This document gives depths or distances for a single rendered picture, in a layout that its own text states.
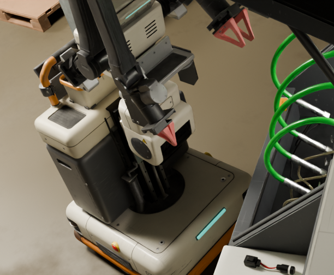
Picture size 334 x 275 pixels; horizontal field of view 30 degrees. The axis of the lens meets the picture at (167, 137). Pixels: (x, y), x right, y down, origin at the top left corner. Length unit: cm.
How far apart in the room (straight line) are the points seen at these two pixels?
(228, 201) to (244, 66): 133
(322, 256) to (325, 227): 5
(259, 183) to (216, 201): 93
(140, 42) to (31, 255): 145
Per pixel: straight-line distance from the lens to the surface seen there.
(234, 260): 158
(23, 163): 375
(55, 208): 337
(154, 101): 176
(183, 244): 258
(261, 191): 175
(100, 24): 173
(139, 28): 210
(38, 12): 495
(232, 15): 162
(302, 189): 154
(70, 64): 200
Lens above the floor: 222
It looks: 39 degrees down
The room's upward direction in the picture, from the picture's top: 19 degrees counter-clockwise
